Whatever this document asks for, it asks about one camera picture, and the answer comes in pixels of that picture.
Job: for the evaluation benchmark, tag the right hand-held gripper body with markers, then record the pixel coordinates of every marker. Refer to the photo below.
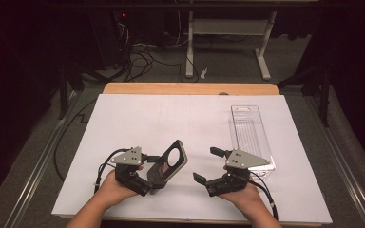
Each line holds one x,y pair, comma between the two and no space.
242,160

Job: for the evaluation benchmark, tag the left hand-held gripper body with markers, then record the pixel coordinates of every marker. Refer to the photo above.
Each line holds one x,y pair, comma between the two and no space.
127,158

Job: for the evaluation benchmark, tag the gold patterned phone case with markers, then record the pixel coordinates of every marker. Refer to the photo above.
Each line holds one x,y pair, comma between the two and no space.
168,166

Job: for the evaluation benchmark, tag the clear plastic packaging box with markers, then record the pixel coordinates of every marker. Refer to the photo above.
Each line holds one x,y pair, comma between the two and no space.
252,133

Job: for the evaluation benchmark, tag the person's left hand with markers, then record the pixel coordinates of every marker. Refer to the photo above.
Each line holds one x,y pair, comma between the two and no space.
114,190

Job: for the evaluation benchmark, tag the person's right hand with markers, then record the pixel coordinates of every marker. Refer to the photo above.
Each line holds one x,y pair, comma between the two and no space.
244,198

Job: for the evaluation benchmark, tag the white board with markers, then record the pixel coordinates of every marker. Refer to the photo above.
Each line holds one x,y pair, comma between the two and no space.
171,126

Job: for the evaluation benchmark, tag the wooden table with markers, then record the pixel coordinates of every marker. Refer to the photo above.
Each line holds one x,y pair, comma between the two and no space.
171,88

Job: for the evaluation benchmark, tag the small white floor object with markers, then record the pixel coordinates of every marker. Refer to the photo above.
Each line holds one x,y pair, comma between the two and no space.
204,73

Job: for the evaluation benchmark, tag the black metal stand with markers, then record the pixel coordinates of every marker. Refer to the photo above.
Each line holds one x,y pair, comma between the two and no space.
64,88
324,95

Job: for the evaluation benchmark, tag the black computer tower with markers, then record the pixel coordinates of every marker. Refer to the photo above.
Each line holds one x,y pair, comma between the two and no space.
107,38

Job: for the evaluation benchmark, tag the white metal stand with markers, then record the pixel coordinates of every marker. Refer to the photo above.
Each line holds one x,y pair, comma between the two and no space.
228,27

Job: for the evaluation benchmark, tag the metal floor rail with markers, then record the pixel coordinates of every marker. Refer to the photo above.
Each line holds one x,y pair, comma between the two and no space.
342,164
41,158

